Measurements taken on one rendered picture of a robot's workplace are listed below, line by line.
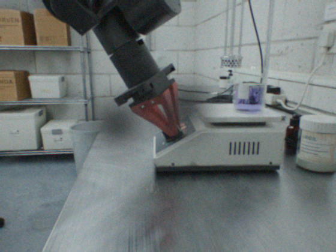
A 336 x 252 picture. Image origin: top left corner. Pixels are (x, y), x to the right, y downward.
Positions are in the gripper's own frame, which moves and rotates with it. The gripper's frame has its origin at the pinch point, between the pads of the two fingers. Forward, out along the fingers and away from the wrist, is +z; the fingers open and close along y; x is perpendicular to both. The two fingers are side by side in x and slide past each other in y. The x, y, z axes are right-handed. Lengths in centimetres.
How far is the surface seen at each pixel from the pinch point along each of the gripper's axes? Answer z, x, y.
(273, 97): 22, -2, 66
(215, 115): 0.8, -6.9, 1.6
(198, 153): 4.4, -3.2, -2.2
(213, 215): 7.2, -7.3, -13.2
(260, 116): 4.1, -12.3, 3.5
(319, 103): 25, -15, 53
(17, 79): -50, 186, 125
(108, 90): -6, 162, 186
